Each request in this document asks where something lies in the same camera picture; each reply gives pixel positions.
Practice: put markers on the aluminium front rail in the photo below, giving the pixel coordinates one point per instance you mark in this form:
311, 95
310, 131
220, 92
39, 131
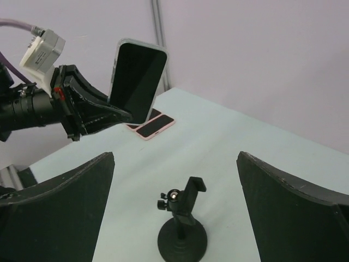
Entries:
9, 178

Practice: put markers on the black round-base clamp stand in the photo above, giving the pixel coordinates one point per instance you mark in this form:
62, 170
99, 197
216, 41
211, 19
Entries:
182, 238

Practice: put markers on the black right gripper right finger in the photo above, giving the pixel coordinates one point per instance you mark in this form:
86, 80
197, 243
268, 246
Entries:
293, 219

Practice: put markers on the left aluminium corner post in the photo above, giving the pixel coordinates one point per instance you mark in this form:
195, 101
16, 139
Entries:
160, 38

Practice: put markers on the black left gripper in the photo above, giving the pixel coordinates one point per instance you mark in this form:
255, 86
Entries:
81, 108

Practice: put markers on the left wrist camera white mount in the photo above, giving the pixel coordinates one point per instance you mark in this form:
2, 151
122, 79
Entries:
40, 56

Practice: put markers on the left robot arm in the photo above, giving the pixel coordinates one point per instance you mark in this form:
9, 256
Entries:
23, 106

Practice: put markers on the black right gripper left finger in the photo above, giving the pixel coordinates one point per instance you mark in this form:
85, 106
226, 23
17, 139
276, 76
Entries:
58, 219

